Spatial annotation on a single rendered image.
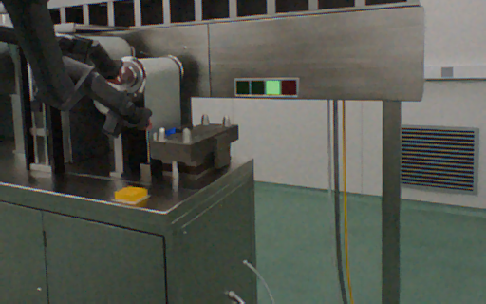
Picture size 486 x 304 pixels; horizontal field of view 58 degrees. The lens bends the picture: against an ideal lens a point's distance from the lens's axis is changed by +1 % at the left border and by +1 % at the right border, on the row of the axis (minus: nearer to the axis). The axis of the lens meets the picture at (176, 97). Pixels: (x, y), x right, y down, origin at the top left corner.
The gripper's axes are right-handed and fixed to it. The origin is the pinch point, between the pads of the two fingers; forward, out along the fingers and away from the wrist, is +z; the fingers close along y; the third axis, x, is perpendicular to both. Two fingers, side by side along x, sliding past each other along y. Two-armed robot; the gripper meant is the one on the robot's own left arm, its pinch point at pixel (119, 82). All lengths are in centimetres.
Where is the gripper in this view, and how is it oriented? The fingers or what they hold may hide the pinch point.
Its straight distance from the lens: 152.8
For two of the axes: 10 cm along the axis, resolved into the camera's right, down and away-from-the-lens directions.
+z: 3.5, 5.5, 7.6
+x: 3.0, -8.3, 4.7
